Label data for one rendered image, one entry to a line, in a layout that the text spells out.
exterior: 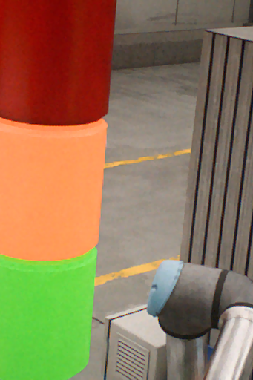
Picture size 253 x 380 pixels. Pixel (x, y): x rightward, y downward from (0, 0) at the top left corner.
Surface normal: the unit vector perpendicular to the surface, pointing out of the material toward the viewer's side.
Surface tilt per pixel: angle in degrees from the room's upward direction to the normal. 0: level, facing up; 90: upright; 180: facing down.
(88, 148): 90
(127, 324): 0
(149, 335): 0
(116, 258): 0
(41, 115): 90
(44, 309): 90
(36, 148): 90
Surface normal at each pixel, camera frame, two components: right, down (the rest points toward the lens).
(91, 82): 0.70, 0.27
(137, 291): 0.08, -0.95
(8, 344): -0.26, 0.28
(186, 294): -0.25, -0.07
